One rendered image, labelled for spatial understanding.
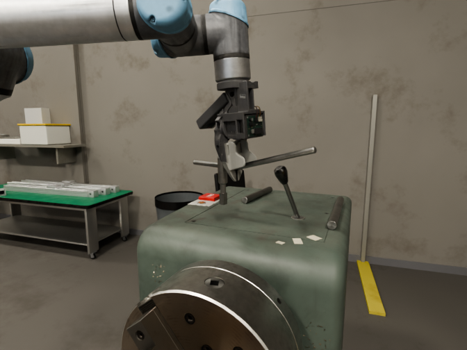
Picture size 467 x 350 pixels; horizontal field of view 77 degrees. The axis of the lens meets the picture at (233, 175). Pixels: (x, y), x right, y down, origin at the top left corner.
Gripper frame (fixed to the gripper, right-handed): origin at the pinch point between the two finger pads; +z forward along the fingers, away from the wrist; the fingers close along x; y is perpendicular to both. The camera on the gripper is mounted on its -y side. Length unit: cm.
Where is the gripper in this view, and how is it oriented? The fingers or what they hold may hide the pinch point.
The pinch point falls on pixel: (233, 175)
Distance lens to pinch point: 66.8
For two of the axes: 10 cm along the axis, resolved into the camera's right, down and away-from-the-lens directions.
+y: 7.4, 0.8, -6.7
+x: 6.7, -2.0, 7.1
